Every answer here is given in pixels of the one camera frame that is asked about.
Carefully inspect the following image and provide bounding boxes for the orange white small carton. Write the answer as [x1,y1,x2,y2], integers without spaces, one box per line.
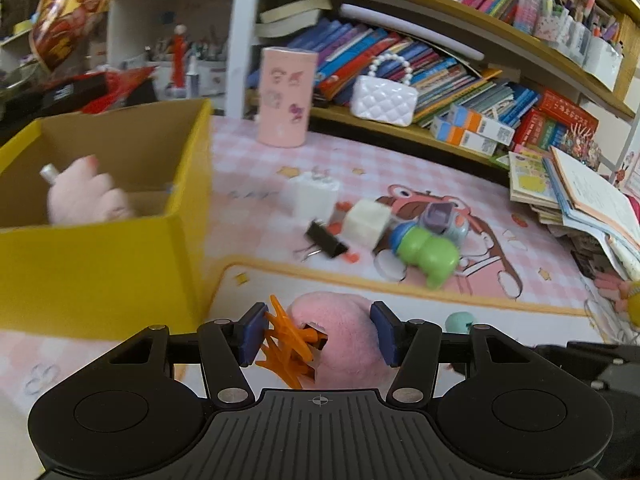
[430,116,497,157]
[447,104,516,145]

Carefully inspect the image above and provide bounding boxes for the pink cartoon table mat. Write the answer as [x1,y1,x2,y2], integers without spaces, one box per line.
[0,115,640,411]

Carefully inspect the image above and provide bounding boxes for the group of pens in cups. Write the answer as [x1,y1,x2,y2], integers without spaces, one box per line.
[145,35,228,101]

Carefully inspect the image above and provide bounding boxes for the white paper roll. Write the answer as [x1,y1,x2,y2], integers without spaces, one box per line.
[340,4,487,62]

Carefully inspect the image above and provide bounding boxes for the black long box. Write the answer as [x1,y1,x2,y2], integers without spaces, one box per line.
[37,72,108,113]

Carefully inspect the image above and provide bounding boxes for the green plastic toy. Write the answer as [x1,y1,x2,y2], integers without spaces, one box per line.
[390,222,461,290]

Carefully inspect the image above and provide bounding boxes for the red folded paper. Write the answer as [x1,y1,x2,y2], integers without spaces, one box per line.
[80,65,158,113]

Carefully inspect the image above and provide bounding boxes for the black binder clip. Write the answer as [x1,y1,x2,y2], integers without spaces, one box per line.
[299,220,351,262]

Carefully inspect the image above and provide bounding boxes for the thick beige-paged book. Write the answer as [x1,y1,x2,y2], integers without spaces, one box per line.
[259,0,333,23]
[255,10,331,39]

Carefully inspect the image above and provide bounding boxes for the white charger plug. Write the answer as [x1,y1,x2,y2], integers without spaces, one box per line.
[292,169,341,221]

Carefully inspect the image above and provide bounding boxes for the white quilted pearl-handle handbag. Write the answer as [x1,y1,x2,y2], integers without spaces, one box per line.
[350,52,420,128]

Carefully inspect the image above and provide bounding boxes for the group of stationery holders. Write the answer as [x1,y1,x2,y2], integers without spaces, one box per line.
[515,0,627,92]

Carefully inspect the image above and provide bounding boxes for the red printed box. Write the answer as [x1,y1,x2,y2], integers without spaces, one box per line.
[515,89,600,162]

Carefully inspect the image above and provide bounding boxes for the wooden bookshelf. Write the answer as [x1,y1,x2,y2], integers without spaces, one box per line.
[250,0,640,173]

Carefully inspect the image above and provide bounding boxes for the mint green small toy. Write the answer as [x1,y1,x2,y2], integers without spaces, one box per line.
[444,311,475,335]

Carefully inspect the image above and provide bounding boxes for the yellow pink soft toy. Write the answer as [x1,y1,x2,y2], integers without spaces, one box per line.
[595,275,640,327]

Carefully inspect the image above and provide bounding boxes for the pink plush toy orange feet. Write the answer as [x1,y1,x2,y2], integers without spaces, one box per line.
[255,290,388,392]

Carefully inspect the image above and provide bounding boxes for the row of leaning colourful books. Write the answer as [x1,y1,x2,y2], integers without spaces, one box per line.
[287,17,543,128]

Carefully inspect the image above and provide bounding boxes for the pink plush paw toy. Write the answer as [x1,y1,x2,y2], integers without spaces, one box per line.
[46,155,136,225]

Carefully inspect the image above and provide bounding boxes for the purple grey small toy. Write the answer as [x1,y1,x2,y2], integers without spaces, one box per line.
[417,202,471,248]

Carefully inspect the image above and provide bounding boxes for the stack of children's books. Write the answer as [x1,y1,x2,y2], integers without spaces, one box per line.
[507,145,640,281]

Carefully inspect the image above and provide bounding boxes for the red figure pen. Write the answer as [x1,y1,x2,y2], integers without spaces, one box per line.
[169,25,189,99]

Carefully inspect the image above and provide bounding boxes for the pink cylindrical pen holder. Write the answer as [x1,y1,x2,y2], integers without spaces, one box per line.
[257,46,318,148]

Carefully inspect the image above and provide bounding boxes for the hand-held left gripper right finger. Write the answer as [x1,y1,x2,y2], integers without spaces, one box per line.
[370,301,538,407]

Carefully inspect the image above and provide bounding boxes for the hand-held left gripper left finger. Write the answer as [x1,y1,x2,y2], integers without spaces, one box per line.
[107,302,268,408]

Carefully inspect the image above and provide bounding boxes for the yellow cardboard box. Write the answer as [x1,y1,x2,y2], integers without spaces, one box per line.
[0,99,215,333]

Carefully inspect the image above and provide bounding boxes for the red gold figure decoration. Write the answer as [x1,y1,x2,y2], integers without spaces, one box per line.
[27,0,113,76]

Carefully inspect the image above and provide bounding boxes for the white shelf unit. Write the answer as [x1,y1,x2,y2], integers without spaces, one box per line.
[107,0,236,108]

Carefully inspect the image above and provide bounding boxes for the white staple box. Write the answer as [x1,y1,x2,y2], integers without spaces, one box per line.
[344,199,393,251]

